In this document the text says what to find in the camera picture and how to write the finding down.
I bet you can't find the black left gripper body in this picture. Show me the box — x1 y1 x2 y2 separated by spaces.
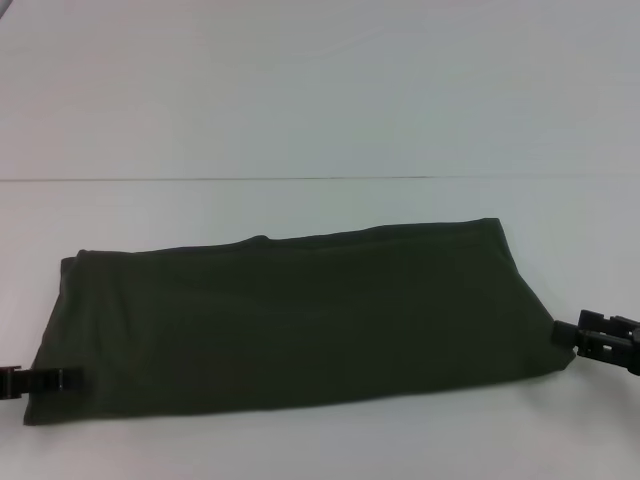
0 364 34 401

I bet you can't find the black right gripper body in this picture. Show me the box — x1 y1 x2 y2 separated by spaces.
574 314 640 377

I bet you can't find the dark green shirt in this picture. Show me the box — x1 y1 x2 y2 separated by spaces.
22 216 577 427

